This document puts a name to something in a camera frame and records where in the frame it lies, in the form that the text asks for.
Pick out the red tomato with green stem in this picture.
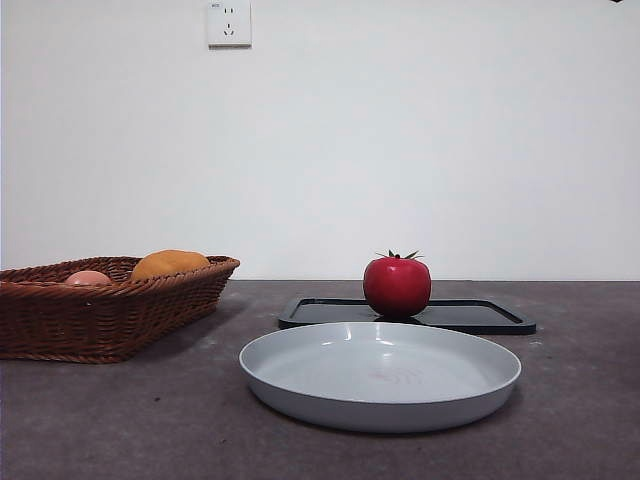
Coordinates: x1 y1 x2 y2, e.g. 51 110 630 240
362 248 432 318

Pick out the dark green rectangular tray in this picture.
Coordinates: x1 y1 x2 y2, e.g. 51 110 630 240
277 296 537 336

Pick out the pale grey round plate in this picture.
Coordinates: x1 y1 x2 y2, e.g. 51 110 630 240
238 321 523 434

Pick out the pale brown egg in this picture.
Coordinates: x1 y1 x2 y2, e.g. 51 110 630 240
63 269 113 287

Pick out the brown wicker basket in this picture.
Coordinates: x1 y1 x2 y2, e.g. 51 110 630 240
0 255 241 364

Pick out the white wall socket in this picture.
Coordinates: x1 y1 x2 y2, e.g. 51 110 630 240
207 0 253 50

